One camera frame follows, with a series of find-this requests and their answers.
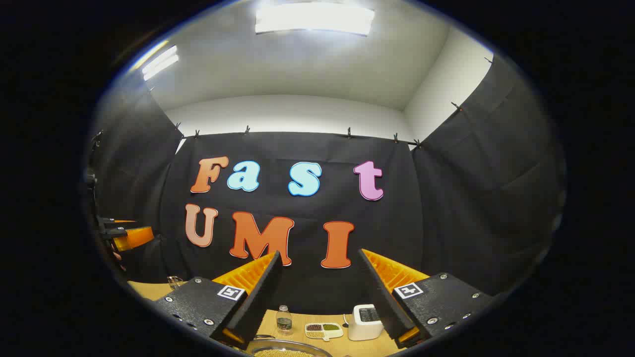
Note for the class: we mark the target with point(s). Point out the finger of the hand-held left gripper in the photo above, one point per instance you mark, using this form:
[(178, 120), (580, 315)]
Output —
[(136, 237), (111, 221)]

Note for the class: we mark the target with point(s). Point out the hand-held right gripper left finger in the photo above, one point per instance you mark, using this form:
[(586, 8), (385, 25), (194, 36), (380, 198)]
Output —
[(258, 297)]

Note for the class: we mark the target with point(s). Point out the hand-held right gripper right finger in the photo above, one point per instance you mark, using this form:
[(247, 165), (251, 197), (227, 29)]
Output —
[(392, 310)]

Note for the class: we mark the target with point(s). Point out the white toaster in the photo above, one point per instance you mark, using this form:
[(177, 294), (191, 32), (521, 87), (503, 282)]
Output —
[(364, 327)]

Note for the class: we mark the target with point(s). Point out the clear plastic water bottle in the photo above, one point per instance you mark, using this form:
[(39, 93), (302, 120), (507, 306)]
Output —
[(284, 322)]

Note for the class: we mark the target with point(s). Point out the clear glass cup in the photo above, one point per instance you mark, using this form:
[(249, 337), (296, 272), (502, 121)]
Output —
[(175, 282)]

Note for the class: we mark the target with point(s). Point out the pile of soybeans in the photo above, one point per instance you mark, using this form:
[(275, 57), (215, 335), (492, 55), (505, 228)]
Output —
[(283, 353)]

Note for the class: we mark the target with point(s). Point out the white divided bean dish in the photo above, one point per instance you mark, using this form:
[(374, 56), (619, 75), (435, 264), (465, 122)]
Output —
[(325, 331)]

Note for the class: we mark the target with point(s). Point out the small ceiling light panel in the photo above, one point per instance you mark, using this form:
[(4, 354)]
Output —
[(159, 63)]

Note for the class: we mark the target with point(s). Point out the large ceiling light panel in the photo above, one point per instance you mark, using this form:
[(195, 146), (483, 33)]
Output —
[(315, 19)]

